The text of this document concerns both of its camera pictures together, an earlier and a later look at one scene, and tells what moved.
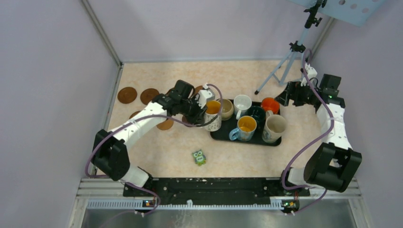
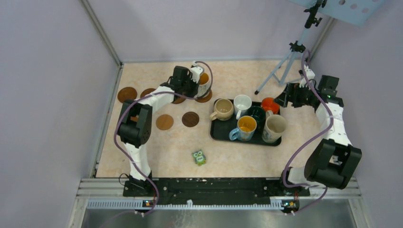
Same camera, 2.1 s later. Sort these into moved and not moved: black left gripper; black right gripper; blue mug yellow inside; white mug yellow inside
Moved: white mug yellow inside; black left gripper
Not moved: blue mug yellow inside; black right gripper
